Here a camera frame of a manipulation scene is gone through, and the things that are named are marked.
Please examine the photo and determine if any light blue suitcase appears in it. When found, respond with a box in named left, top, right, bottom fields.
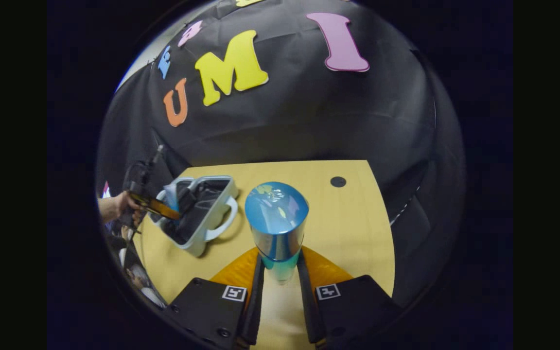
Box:
left=155, top=175, right=240, bottom=258

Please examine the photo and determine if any black backdrop cloth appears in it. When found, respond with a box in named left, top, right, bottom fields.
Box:
left=96, top=0, right=466, bottom=312

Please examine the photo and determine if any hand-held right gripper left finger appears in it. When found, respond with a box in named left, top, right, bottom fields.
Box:
left=168, top=246, right=266, bottom=350

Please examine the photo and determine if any blue teal skincare bottle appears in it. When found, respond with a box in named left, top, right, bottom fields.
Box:
left=245, top=181, right=310, bottom=285

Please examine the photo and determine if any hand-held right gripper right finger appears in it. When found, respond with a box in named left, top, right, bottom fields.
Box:
left=297, top=246, right=403, bottom=350

